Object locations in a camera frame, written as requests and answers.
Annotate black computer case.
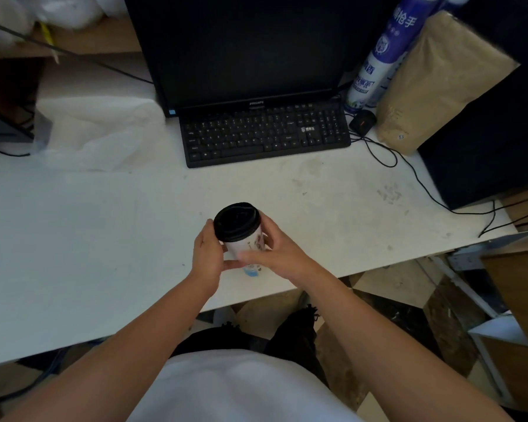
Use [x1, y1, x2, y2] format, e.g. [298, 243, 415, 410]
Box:
[418, 0, 528, 212]

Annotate short black monitor cable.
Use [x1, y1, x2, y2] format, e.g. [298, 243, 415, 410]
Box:
[0, 144, 32, 158]

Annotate person's right forearm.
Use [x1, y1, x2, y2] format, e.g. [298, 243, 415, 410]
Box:
[290, 270, 513, 422]

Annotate blue floor cable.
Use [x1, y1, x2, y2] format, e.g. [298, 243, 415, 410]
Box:
[39, 345, 73, 379]

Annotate black computer mouse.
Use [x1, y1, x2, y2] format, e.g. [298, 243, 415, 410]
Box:
[348, 109, 378, 138]

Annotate black mouse cable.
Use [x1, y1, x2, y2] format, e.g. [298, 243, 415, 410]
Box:
[350, 127, 498, 216]

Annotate black slim monitor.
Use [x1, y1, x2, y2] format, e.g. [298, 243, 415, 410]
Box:
[0, 100, 36, 144]

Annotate loose black cable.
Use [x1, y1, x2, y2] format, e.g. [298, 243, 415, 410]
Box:
[478, 196, 528, 239]

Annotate person's right hand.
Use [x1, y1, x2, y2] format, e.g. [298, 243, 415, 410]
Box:
[237, 210, 322, 288]

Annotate person's black trousers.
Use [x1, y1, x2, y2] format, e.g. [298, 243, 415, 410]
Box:
[171, 305, 329, 387]

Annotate wooden cabinet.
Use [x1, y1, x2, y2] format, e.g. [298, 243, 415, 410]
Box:
[468, 230, 528, 407]

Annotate black floor cable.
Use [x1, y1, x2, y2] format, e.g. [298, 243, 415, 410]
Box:
[0, 364, 62, 409]

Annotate white paper cup blue print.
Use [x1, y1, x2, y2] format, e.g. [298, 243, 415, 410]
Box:
[224, 226, 267, 277]

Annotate person's white shirt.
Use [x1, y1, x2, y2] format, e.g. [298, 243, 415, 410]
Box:
[127, 349, 364, 422]

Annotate thin black cable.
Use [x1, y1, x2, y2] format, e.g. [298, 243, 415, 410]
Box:
[0, 17, 155, 86]

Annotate white plastic bag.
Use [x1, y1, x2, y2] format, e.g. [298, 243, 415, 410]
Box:
[0, 0, 36, 49]
[31, 0, 104, 29]
[92, 0, 128, 18]

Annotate brown paper bag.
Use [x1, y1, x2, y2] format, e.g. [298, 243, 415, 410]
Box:
[375, 11, 521, 156]

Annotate person's left forearm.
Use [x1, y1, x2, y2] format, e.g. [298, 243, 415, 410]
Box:
[2, 274, 221, 422]

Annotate black desktop monitor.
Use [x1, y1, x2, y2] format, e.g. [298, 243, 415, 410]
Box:
[123, 0, 399, 118]

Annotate blue white spray can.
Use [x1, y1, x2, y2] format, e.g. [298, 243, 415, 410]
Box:
[344, 0, 443, 115]

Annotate person's left hand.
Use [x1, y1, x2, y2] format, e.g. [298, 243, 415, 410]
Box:
[189, 218, 243, 297]

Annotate black keyboard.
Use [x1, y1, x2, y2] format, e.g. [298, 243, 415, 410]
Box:
[179, 98, 352, 169]

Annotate yellow tie strip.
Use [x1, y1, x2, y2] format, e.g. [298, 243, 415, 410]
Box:
[39, 21, 60, 64]

